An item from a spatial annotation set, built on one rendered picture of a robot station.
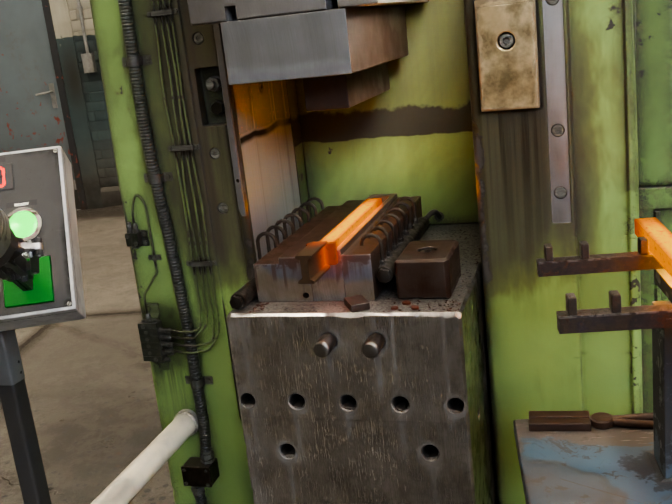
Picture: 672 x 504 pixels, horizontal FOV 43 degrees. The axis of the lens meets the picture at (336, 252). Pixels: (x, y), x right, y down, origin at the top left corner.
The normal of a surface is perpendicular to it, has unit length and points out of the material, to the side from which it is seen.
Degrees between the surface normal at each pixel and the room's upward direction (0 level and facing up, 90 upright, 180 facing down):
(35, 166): 60
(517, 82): 90
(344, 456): 90
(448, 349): 90
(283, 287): 90
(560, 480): 0
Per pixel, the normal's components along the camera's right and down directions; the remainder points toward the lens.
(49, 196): 0.07, -0.27
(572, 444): -0.11, -0.96
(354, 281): -0.28, 0.28
